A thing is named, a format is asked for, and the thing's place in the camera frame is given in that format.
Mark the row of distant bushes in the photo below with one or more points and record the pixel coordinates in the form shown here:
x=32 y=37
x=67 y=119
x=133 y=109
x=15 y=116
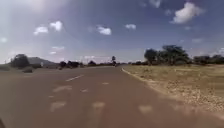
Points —
x=80 y=63

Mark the white painted road line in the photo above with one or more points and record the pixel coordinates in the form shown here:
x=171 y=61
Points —
x=74 y=78

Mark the dry gravel and grass verge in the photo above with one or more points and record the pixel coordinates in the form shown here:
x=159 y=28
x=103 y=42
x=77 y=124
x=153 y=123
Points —
x=186 y=78

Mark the dark round tree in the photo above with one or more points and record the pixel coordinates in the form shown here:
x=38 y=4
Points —
x=20 y=61

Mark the distant hill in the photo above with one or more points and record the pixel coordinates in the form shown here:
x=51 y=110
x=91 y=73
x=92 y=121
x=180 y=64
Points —
x=40 y=60

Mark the row of distant trees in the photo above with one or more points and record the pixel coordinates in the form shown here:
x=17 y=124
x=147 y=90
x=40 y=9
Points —
x=208 y=59

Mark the large dark green tree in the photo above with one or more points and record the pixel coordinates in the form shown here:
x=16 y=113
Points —
x=168 y=54

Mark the low bush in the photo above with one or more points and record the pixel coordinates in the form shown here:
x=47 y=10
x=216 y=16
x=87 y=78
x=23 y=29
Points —
x=28 y=70

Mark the reddish-brown asphalt road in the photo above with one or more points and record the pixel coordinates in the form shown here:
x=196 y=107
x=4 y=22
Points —
x=110 y=100

